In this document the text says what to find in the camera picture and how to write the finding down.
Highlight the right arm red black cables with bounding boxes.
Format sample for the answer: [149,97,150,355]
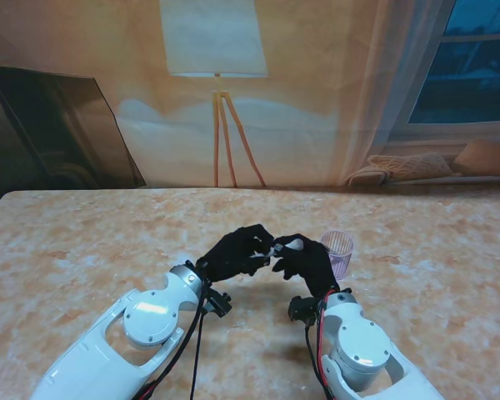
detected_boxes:
[303,297,334,400]

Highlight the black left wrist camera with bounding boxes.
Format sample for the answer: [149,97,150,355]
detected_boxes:
[202,289,233,318]

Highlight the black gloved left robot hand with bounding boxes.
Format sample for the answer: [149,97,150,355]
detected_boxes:
[195,223,276,284]

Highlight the pink wire brush holder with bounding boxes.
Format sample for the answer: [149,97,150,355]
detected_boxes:
[319,230,355,281]

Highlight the printed room backdrop cloth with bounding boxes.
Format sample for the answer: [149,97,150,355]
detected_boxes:
[0,0,500,191]

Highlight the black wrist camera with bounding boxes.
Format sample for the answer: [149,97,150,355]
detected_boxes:
[202,289,233,318]
[287,294,320,326]

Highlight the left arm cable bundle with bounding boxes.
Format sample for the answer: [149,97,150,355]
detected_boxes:
[137,282,209,400]

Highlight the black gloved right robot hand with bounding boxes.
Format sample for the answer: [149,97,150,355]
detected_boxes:
[272,232,341,299]

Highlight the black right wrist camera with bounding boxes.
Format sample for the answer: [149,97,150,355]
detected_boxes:
[287,294,320,326]

